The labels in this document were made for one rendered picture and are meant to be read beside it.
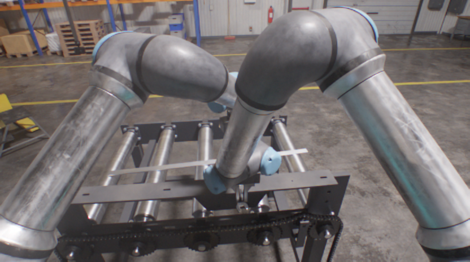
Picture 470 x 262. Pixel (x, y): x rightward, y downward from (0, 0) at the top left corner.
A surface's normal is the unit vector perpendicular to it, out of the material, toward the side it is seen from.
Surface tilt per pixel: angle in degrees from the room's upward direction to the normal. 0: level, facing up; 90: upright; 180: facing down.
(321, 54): 85
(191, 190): 0
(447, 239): 56
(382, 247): 0
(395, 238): 0
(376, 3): 90
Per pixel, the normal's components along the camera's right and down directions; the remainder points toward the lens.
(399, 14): 0.08, 0.48
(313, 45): 0.20, 0.16
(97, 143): 0.88, 0.19
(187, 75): 0.39, 0.31
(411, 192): -0.82, 0.31
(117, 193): -0.02, -0.88
